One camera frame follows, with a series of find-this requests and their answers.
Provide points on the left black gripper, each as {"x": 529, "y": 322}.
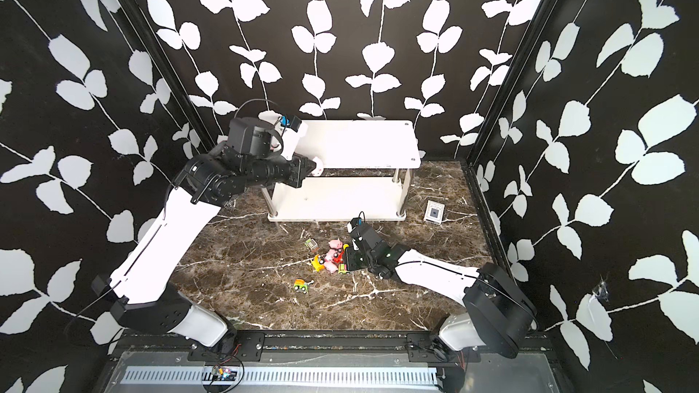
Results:
{"x": 299, "y": 169}

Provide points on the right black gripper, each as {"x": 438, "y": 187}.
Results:
{"x": 350, "y": 253}

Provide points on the pink rubber pig toy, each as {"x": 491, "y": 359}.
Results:
{"x": 336, "y": 244}
{"x": 319, "y": 167}
{"x": 329, "y": 265}

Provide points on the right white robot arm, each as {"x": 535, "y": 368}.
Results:
{"x": 497, "y": 314}

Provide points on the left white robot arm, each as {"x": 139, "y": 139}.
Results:
{"x": 256, "y": 153}

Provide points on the red toy car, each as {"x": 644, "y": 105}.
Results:
{"x": 337, "y": 256}

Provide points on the yellow orange dump truck toy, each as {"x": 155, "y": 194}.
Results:
{"x": 317, "y": 263}

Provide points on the green cement mixer truck toy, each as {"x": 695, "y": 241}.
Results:
{"x": 302, "y": 286}

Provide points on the white two-tier shelf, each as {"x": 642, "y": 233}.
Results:
{"x": 367, "y": 170}

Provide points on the white square tag card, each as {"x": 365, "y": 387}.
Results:
{"x": 434, "y": 212}

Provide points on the small green circuit board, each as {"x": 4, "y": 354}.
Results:
{"x": 221, "y": 375}

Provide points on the white perforated vent strip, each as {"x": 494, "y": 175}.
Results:
{"x": 411, "y": 378}

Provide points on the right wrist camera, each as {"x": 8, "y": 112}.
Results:
{"x": 364, "y": 236}

